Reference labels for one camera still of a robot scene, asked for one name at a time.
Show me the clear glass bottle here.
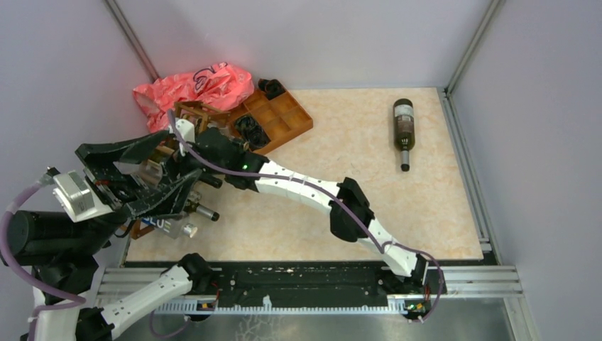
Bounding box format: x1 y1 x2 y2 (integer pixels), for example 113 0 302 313
114 160 163 188

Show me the green wine bottle black neck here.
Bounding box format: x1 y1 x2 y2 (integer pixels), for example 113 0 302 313
199 173 223 189

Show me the dark wine bottle lying down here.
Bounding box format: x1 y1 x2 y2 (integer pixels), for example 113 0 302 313
393 98 415 172

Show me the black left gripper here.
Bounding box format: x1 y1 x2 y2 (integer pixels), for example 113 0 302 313
70 129 203 254

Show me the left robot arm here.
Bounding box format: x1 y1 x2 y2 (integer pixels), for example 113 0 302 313
1 130 219 340

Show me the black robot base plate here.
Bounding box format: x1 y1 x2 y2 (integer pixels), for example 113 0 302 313
177 254 447 308

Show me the rolled black sock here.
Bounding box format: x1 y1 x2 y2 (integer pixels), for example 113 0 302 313
234 114 271 151

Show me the rolled dark sock far corner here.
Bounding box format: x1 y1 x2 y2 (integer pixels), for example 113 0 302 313
258 79 286 100

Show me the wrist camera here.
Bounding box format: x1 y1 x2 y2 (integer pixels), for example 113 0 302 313
53 170 113 222
175 119 195 156

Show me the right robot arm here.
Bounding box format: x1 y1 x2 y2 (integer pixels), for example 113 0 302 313
180 128 428 293

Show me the blue liquid square bottle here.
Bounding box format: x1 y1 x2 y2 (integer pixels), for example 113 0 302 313
141 215 198 239

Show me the brown wooden wine rack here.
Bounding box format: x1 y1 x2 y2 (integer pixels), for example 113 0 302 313
122 101 229 240

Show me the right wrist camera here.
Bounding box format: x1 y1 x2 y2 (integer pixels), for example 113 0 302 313
175 119 195 156

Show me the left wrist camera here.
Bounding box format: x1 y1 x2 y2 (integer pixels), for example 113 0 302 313
53 170 113 222

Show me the wooden compartment tray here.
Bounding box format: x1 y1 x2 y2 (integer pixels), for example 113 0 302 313
227 85 314 155

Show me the pink plastic bag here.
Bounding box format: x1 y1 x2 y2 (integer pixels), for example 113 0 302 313
132 62 255 133

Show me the white cable duct strip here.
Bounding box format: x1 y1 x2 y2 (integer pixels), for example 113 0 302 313
154 299 408 315

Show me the green wine bottle silver neck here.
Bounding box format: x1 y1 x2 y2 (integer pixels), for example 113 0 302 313
185 200 220 222

